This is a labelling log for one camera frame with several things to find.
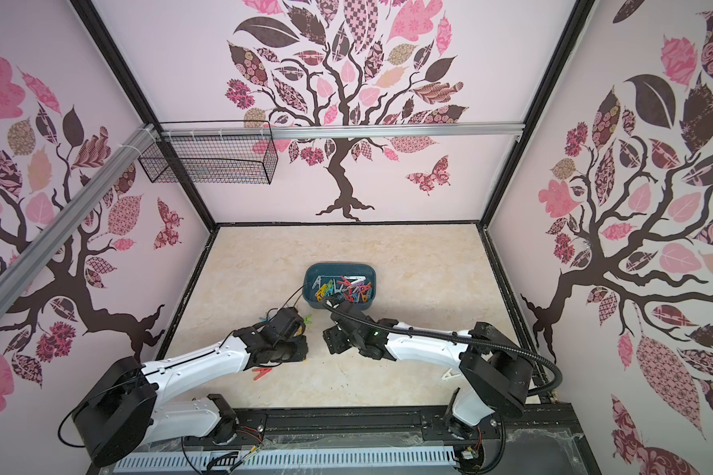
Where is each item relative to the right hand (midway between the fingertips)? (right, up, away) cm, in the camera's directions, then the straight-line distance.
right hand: (332, 329), depth 83 cm
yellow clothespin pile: (-6, +8, +14) cm, 18 cm away
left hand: (-8, -8, +2) cm, 12 cm away
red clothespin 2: (+3, +12, +17) cm, 21 cm away
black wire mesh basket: (-31, +56, +12) cm, 65 cm away
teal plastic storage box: (+6, +12, +18) cm, 22 cm away
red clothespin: (-20, -12, -1) cm, 23 cm away
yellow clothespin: (+9, +7, +14) cm, 18 cm away
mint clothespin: (0, +9, +17) cm, 19 cm away
